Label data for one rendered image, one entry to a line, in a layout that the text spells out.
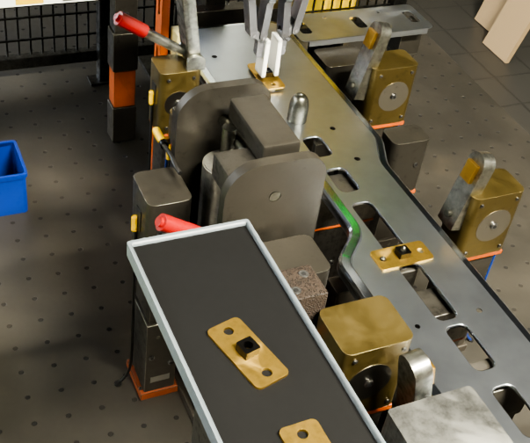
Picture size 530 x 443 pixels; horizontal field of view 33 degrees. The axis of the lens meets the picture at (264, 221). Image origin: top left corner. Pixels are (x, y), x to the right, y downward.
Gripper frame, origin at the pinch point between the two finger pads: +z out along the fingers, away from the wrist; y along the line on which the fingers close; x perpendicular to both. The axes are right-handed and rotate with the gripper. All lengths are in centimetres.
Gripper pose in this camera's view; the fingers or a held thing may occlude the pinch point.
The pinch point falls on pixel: (268, 54)
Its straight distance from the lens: 152.6
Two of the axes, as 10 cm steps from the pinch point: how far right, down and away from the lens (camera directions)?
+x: -4.0, -6.3, 6.7
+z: -1.2, 7.6, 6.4
